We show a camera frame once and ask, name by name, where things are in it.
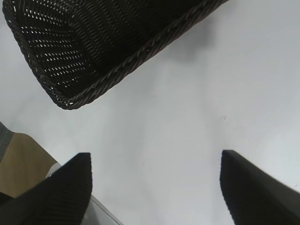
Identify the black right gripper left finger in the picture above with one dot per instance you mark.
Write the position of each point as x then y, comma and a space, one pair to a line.
58, 199

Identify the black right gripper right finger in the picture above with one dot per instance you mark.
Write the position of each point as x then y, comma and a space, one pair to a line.
253, 194

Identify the dark brown wicker basket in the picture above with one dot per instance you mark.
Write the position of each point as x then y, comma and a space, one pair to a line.
93, 35

